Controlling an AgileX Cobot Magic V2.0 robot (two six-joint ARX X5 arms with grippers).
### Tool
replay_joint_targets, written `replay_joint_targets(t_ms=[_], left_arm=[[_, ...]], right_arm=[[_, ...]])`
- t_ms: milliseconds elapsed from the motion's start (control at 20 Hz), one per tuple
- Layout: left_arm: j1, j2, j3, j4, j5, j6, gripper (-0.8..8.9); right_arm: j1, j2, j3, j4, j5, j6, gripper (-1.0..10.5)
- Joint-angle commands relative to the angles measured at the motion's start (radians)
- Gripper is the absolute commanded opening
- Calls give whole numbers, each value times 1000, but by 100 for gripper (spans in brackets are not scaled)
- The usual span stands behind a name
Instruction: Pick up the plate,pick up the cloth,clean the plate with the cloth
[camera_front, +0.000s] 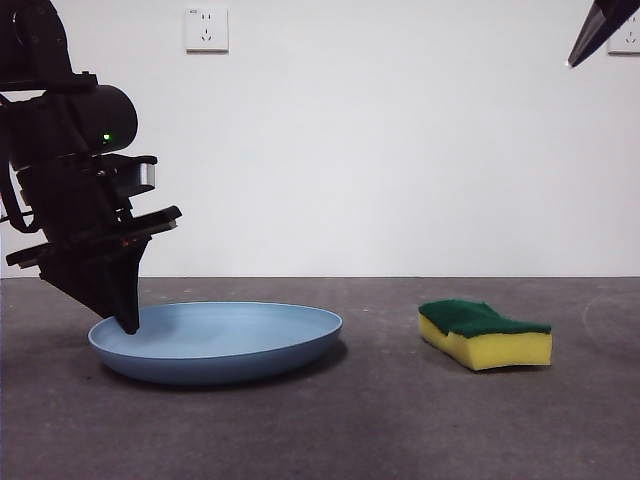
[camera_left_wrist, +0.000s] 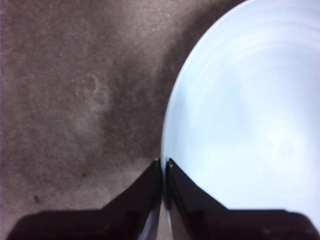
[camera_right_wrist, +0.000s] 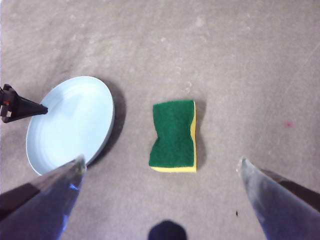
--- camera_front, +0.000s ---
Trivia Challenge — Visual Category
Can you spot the light blue round plate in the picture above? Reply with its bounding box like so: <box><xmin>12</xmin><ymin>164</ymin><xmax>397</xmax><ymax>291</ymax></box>
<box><xmin>87</xmin><ymin>300</ymin><xmax>345</xmax><ymax>386</ymax></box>

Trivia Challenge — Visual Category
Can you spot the green and yellow sponge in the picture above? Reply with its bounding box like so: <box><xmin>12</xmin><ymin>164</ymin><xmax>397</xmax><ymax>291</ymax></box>
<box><xmin>417</xmin><ymin>298</ymin><xmax>554</xmax><ymax>373</ymax></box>

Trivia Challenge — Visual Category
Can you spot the white wall socket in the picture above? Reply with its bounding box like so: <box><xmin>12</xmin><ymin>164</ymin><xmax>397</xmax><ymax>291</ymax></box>
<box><xmin>607</xmin><ymin>19</ymin><xmax>640</xmax><ymax>56</ymax></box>
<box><xmin>185</xmin><ymin>6</ymin><xmax>230</xmax><ymax>55</ymax></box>

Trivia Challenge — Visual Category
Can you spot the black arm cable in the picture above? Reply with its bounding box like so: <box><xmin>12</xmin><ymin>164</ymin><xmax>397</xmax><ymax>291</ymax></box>
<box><xmin>0</xmin><ymin>159</ymin><xmax>41</xmax><ymax>235</ymax></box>

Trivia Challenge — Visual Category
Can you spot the pale grey camera box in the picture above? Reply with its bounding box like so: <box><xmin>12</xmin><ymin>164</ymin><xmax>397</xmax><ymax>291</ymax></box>
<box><xmin>110</xmin><ymin>154</ymin><xmax>159</xmax><ymax>195</ymax></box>

